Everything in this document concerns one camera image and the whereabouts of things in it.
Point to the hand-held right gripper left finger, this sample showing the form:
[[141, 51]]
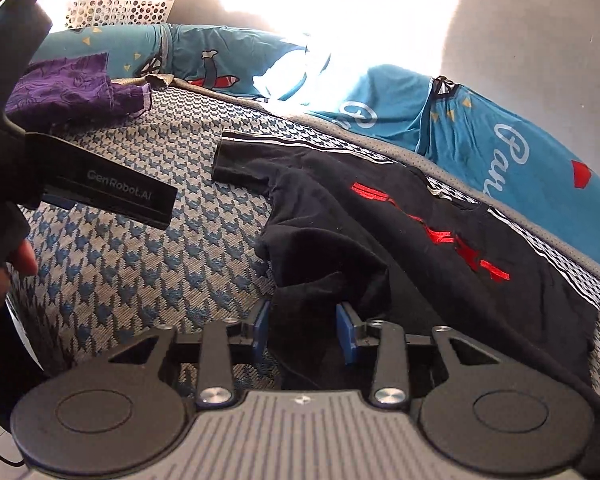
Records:
[[261, 330]]

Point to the black t-shirt with red print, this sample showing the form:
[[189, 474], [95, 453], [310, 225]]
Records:
[[340, 240]]

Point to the blue airplane print bed sheet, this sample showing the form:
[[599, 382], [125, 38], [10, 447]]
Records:
[[480, 125]]

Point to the purple cloth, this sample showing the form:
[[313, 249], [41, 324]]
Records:
[[75, 90]]

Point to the person's left hand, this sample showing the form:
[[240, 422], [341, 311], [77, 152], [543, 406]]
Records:
[[25, 260]]

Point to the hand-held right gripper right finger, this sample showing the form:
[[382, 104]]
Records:
[[345, 335]]

